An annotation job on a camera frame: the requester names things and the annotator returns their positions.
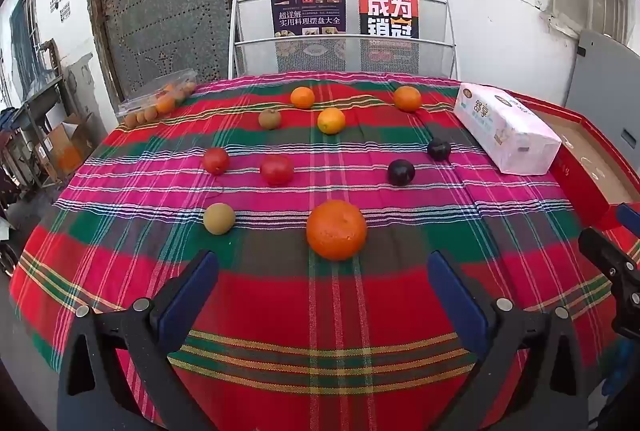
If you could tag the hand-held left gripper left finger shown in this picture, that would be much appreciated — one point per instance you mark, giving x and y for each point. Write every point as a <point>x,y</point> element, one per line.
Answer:
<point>192,298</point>

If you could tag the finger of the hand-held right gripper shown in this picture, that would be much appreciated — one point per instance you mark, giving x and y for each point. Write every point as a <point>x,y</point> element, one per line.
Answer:
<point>612,266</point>
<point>631,218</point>

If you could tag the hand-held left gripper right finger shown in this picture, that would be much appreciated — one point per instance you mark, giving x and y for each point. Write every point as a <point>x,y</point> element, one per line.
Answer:
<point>457,298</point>

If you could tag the round tan pear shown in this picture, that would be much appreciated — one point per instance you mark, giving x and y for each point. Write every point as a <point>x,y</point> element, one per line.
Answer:
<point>219,218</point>

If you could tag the red cardboard tray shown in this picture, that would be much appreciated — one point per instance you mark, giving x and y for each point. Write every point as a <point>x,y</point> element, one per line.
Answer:
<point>580,146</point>

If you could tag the dark purple plum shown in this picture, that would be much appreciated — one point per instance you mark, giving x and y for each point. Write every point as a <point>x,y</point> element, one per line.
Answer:
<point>438,149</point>
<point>401,172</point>

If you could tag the red tomato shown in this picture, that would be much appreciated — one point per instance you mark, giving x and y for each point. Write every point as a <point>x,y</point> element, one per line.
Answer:
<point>216,161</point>
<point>276,170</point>

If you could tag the large orange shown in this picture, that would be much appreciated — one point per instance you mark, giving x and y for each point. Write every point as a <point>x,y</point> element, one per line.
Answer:
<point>336,229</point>

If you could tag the person's right hand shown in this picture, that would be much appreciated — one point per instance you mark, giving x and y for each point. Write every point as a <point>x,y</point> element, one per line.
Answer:
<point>619,368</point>

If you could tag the plaid tablecloth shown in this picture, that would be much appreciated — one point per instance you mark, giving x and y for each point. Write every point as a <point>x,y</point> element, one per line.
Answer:
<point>310,321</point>

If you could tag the grey machine cabinet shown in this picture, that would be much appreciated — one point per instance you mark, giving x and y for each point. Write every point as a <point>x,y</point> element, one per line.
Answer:
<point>605,76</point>

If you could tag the pink tissue pack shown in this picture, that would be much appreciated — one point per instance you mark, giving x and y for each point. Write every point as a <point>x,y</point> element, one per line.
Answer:
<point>505,131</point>

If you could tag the brown kiwi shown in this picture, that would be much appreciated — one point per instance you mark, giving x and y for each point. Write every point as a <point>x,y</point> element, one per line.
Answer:
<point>269,118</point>

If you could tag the cardboard box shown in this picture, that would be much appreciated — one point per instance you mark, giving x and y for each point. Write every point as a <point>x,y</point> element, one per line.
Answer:
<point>67,146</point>

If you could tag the clear plastic box of kumquats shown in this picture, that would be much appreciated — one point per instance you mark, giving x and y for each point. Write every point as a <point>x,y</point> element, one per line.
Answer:
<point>155,103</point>

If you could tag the small orange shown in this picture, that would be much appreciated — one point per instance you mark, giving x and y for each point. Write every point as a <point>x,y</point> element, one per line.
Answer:
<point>407,99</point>
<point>331,121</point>
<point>302,97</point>

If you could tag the grey metal mesh rack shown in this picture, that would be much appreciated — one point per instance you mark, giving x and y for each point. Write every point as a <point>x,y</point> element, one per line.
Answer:
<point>345,51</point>

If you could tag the red and black book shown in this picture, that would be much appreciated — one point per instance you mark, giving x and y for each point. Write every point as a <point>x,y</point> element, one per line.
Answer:
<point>389,21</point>

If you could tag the studded grey metal door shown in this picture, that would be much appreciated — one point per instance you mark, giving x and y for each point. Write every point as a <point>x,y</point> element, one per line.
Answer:
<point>165,1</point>

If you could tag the dark purple cookbook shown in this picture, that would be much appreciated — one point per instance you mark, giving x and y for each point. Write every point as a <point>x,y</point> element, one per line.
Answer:
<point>307,18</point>

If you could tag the blue framed window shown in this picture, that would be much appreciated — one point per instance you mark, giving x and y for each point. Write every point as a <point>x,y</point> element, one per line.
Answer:
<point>25,36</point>

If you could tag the metal shelf frame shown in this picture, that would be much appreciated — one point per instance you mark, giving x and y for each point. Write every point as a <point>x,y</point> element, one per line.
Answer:
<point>35,131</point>

